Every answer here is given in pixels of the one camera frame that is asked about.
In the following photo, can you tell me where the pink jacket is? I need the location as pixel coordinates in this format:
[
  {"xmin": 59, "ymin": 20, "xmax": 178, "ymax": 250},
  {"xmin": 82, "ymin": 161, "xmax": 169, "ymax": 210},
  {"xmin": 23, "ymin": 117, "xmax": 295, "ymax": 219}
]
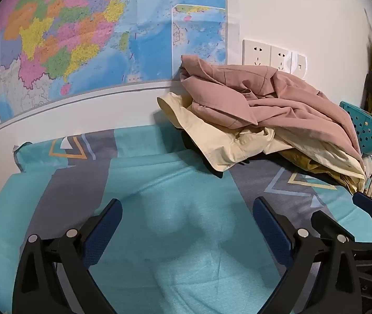
[{"xmin": 180, "ymin": 55, "xmax": 361, "ymax": 160}]

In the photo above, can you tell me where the teal perforated plastic basket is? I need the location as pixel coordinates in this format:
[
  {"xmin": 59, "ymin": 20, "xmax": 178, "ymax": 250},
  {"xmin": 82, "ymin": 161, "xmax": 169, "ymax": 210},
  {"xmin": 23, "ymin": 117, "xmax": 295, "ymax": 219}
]
[{"xmin": 339, "ymin": 101, "xmax": 372, "ymax": 155}]

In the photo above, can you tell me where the mustard brown garment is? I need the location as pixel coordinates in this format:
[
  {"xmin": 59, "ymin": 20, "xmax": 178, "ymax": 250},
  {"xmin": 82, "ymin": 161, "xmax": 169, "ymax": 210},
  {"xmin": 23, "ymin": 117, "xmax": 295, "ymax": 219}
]
[{"xmin": 279, "ymin": 149, "xmax": 365, "ymax": 194}]

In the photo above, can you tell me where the white wall switch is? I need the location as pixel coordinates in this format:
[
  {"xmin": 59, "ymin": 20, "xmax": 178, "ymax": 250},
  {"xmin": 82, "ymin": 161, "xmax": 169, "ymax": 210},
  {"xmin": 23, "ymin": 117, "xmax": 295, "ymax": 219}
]
[{"xmin": 291, "ymin": 51, "xmax": 307, "ymax": 80}]

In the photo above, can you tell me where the white double wall socket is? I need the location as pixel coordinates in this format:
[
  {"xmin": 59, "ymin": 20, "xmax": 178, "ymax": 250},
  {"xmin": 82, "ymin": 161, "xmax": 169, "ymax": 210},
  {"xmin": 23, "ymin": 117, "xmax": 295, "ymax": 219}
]
[{"xmin": 242, "ymin": 39, "xmax": 292, "ymax": 73}]

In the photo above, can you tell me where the cream jacket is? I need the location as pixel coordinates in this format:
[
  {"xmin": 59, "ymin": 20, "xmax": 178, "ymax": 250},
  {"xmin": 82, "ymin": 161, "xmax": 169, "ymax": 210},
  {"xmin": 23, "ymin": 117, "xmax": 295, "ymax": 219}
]
[{"xmin": 158, "ymin": 92, "xmax": 365, "ymax": 175}]

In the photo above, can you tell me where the colourful wall map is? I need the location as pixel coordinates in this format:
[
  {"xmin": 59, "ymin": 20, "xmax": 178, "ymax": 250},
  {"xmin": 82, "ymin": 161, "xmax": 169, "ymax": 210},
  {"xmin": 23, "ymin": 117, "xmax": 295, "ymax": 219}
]
[{"xmin": 0, "ymin": 0, "xmax": 240, "ymax": 128}]

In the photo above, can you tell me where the teal grey bed sheet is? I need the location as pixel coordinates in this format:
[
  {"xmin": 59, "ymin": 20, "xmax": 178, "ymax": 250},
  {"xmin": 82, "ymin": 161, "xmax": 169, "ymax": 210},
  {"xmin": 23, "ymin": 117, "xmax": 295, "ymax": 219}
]
[{"xmin": 0, "ymin": 124, "xmax": 372, "ymax": 313}]

